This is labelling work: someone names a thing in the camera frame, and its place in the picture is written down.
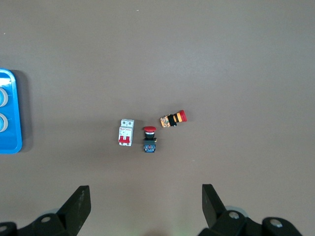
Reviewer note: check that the white red circuit breaker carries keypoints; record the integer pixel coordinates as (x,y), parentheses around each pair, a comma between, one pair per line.
(126,132)

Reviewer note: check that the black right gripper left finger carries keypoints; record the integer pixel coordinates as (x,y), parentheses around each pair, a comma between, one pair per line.
(61,223)

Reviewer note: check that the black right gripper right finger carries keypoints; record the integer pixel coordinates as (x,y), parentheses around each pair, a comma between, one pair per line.
(229,226)

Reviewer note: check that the blue plastic tray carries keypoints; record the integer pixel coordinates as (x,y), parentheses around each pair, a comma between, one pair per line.
(14,123)

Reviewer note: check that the red mushroom push button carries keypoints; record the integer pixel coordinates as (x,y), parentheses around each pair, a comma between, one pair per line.
(149,140)

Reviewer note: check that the red orange emergency stop button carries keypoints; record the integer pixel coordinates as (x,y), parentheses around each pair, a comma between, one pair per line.
(173,119)

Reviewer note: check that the blue bell with cream base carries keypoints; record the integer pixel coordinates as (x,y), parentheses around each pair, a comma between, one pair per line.
(2,123)
(2,97)

